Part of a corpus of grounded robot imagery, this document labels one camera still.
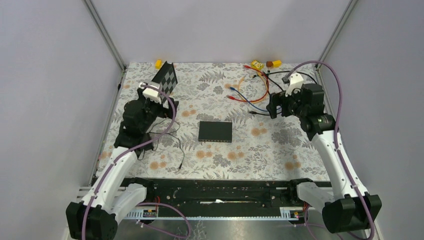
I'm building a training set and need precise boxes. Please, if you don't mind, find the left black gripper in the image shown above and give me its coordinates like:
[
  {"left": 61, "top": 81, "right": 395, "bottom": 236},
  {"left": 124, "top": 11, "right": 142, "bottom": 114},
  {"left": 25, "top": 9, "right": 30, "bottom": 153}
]
[{"left": 137, "top": 88, "right": 179, "bottom": 132}]

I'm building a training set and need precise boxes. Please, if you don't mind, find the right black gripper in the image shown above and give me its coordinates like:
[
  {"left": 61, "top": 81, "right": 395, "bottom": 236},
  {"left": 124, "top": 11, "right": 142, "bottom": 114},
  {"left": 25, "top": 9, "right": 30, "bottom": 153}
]
[{"left": 265, "top": 85, "right": 308, "bottom": 119}]

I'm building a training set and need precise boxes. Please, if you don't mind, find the thin black cable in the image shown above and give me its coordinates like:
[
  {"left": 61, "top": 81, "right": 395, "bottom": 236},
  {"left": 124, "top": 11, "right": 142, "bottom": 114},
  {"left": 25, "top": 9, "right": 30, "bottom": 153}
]
[{"left": 248, "top": 73, "right": 286, "bottom": 117}]

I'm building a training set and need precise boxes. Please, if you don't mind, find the black power adapter with cord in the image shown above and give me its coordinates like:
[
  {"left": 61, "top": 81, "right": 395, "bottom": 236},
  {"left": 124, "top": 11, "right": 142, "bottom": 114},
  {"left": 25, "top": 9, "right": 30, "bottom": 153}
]
[{"left": 135, "top": 122, "right": 186, "bottom": 175}]

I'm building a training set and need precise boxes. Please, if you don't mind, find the yellow ethernet cable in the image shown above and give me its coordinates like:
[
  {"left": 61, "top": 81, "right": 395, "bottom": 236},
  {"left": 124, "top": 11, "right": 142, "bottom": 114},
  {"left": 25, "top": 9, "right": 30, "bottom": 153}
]
[{"left": 237, "top": 71, "right": 270, "bottom": 100}]

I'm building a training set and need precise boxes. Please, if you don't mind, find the red ethernet cable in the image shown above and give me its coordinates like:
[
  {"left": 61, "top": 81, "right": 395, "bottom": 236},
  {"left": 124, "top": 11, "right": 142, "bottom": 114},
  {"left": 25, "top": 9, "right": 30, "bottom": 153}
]
[{"left": 227, "top": 64, "right": 270, "bottom": 104}]

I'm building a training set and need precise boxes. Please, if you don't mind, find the blue ethernet cable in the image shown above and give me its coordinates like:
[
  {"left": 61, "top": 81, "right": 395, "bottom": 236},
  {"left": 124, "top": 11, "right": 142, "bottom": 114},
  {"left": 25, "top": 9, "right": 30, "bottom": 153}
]
[{"left": 229, "top": 86, "right": 282, "bottom": 114}]

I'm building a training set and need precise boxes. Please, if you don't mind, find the black network switch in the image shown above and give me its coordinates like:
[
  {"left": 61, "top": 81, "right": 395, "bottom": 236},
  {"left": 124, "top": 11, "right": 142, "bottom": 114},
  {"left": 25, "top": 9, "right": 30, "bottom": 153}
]
[{"left": 198, "top": 121, "right": 233, "bottom": 143}]

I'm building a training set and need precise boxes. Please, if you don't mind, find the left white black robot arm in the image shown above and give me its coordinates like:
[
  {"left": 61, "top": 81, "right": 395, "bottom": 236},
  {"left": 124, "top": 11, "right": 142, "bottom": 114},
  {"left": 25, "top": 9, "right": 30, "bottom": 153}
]
[{"left": 65, "top": 97, "right": 179, "bottom": 240}]

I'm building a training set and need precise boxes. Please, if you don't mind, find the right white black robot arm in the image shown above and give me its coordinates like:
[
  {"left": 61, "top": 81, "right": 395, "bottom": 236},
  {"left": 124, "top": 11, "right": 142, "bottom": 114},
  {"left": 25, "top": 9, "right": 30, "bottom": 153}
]
[{"left": 266, "top": 83, "right": 382, "bottom": 240}]

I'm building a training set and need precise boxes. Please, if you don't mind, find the black white checkerboard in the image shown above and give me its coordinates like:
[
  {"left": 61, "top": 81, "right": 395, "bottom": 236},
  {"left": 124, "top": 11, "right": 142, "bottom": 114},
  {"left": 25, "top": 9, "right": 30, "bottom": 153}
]
[{"left": 152, "top": 61, "right": 178, "bottom": 96}]

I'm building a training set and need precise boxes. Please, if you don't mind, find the yellow rectangular block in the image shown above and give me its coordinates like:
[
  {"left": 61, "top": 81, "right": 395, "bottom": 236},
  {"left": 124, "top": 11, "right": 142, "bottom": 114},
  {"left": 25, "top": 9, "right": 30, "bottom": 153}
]
[{"left": 271, "top": 60, "right": 282, "bottom": 68}]

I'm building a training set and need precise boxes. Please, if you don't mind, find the yellow owl toy block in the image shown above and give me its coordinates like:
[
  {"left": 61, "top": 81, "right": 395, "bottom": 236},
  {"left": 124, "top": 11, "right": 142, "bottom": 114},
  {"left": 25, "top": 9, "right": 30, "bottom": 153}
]
[{"left": 250, "top": 60, "right": 264, "bottom": 72}]

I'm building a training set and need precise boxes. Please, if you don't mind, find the floral patterned table mat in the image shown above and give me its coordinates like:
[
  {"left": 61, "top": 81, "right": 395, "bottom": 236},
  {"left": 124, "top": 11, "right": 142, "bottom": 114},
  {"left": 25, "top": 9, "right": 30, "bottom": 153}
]
[{"left": 127, "top": 63, "right": 329, "bottom": 181}]

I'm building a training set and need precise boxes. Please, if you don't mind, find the small yellow block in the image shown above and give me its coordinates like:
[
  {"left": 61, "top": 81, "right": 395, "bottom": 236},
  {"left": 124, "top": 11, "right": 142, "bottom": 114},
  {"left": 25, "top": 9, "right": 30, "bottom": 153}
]
[{"left": 154, "top": 59, "right": 163, "bottom": 70}]

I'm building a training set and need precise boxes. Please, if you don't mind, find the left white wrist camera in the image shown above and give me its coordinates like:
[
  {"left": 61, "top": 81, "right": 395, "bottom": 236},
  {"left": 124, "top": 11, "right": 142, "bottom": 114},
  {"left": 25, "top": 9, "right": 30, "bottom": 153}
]
[{"left": 138, "top": 81, "right": 163, "bottom": 104}]

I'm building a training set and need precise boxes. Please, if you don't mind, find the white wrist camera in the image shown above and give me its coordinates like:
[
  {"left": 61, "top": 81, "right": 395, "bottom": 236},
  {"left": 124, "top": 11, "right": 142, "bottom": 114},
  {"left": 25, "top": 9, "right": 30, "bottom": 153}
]
[
  {"left": 285, "top": 72, "right": 305, "bottom": 97},
  {"left": 138, "top": 81, "right": 163, "bottom": 104}
]

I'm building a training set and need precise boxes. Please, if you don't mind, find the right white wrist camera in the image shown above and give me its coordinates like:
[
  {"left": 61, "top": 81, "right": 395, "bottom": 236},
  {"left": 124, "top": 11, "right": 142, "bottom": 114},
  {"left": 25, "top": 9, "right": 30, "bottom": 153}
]
[{"left": 285, "top": 72, "right": 305, "bottom": 97}]

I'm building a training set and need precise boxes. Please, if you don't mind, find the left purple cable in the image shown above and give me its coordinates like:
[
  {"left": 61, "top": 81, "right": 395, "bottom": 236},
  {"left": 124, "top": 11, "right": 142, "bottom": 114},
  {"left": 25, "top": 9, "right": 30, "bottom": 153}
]
[{"left": 81, "top": 84, "right": 193, "bottom": 240}]

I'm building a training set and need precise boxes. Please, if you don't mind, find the purple cable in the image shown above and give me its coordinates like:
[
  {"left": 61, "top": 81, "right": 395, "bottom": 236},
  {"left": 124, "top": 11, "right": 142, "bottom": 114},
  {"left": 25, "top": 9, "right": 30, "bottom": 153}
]
[
  {"left": 81, "top": 84, "right": 193, "bottom": 240},
  {"left": 281, "top": 60, "right": 377, "bottom": 240}
]

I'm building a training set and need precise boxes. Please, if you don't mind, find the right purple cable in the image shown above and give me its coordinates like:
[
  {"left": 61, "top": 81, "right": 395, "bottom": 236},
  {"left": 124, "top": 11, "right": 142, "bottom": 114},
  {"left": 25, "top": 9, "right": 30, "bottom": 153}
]
[{"left": 281, "top": 60, "right": 377, "bottom": 240}]

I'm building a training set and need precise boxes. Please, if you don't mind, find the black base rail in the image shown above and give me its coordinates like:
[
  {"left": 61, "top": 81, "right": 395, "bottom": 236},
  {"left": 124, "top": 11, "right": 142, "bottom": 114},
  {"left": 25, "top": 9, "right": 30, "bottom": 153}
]
[{"left": 120, "top": 177, "right": 306, "bottom": 219}]

